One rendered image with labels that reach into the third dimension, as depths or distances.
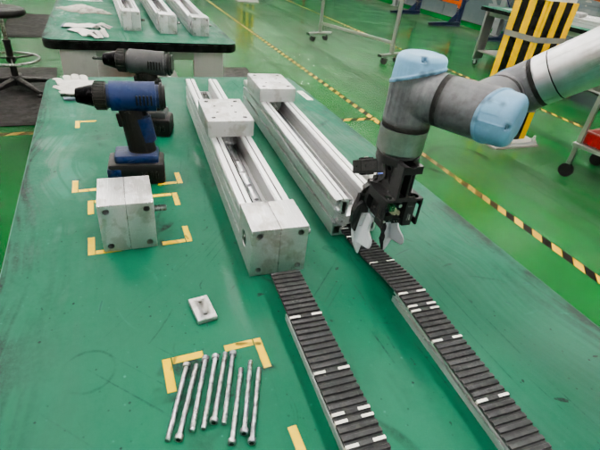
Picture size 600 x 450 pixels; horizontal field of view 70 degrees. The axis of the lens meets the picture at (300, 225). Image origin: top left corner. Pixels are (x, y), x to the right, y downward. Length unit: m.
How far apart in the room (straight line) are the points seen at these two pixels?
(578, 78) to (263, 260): 0.53
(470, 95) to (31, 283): 0.71
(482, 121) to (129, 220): 0.58
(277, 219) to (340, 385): 0.30
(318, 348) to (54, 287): 0.43
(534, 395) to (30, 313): 0.73
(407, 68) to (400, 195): 0.20
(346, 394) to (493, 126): 0.39
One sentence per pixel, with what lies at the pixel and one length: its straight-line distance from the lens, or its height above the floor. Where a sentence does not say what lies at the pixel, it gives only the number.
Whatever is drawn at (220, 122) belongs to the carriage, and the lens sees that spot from 1.05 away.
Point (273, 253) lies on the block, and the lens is 0.74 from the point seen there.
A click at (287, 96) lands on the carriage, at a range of 1.34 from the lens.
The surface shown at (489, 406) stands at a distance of 0.63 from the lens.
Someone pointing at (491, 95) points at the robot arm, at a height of 1.13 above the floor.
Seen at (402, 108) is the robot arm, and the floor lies 1.08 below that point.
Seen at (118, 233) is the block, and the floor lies 0.82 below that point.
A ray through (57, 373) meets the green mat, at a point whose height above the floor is 0.78.
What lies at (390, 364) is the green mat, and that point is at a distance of 0.66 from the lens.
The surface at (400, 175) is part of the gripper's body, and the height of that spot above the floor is 0.98.
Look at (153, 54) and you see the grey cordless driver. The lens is 1.23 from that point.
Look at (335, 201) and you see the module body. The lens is 0.84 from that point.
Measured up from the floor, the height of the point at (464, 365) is 0.81.
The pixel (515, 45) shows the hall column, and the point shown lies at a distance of 4.01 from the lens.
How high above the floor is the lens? 1.27
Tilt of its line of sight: 33 degrees down
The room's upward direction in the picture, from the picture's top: 7 degrees clockwise
